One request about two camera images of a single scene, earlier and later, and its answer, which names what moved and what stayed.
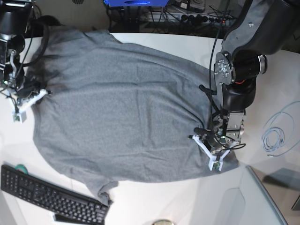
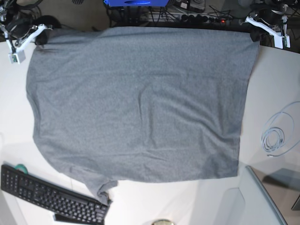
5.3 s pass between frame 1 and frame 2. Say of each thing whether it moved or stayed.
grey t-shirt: moved
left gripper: moved
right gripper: moved
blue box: stayed
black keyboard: stayed
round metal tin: stayed
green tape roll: stayed
